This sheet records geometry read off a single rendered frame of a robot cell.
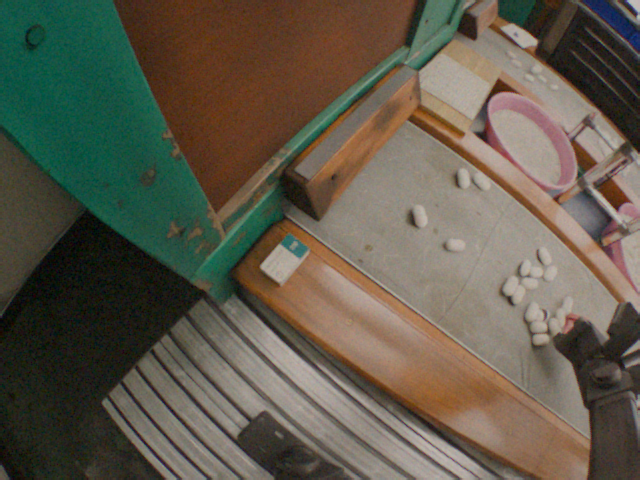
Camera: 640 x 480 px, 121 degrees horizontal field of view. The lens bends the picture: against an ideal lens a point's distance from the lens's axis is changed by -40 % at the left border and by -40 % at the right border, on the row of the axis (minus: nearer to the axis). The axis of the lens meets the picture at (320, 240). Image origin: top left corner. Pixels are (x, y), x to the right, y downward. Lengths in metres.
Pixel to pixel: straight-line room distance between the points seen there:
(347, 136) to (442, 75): 0.37
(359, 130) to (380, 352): 0.29
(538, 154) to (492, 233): 0.29
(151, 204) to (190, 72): 0.09
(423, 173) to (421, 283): 0.19
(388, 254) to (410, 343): 0.13
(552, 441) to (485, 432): 0.16
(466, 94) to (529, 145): 0.20
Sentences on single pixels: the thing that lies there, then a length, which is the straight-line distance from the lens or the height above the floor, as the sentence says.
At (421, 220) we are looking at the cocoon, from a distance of 0.47.
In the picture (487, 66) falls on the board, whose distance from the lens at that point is 0.84.
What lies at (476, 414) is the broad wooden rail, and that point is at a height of 0.76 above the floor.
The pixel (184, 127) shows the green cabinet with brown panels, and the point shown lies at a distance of 0.22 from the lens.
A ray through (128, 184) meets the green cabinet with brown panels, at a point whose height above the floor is 1.01.
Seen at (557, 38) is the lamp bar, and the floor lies 1.07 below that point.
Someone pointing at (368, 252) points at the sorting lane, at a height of 0.74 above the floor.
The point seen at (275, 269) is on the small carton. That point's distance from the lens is 0.38.
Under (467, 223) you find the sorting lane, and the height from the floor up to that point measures 0.74.
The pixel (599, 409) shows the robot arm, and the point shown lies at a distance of 0.37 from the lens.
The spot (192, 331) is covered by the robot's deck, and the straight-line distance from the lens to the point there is 0.51.
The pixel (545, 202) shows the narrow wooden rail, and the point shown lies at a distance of 0.65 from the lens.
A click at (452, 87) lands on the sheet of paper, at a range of 0.68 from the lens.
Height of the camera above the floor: 1.15
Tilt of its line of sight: 70 degrees down
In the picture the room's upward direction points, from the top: 11 degrees clockwise
